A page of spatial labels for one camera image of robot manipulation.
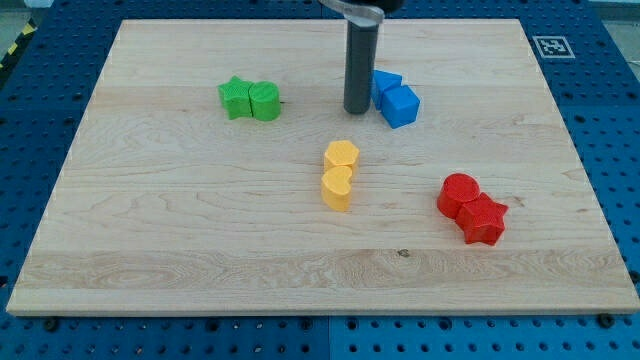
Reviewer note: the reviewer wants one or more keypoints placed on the blue triangle block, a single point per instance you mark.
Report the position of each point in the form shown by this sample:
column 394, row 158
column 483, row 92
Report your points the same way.
column 380, row 83

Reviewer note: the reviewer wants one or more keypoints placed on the green cylinder block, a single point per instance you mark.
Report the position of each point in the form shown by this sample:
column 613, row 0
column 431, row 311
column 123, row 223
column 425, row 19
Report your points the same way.
column 264, row 100

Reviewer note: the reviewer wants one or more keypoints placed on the black robot end mount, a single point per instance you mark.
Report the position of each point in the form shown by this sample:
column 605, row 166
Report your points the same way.
column 363, row 12

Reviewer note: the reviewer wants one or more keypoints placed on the yellow heart block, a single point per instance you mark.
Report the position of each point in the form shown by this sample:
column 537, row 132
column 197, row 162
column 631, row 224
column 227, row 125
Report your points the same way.
column 336, row 188

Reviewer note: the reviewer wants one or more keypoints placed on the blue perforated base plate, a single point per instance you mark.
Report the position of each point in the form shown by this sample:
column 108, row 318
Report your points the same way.
column 46, row 94

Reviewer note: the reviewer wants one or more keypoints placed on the light wooden board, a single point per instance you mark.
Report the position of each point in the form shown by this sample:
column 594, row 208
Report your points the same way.
column 166, row 207

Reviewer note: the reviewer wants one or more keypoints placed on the white fiducial marker tag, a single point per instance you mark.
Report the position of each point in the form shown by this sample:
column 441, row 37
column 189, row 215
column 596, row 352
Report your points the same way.
column 553, row 47

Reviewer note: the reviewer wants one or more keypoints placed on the yellow black hazard tape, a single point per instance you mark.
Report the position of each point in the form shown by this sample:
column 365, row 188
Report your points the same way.
column 17, row 48

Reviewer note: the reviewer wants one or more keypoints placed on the red star block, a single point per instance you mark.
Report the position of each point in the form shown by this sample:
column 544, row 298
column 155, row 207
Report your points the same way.
column 482, row 220

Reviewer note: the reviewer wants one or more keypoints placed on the green star block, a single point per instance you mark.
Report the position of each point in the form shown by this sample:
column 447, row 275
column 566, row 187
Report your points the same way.
column 235, row 99

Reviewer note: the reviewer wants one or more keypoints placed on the yellow hexagon block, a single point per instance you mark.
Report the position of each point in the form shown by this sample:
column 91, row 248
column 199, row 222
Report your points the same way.
column 341, row 153

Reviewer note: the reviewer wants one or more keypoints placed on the red cylinder block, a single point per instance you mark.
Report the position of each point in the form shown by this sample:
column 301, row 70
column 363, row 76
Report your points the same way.
column 457, row 189

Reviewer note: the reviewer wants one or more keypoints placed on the blue cube block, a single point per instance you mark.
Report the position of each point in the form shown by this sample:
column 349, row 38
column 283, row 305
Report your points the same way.
column 400, row 106

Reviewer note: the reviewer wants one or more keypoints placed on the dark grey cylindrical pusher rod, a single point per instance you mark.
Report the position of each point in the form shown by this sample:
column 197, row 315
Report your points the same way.
column 361, row 45

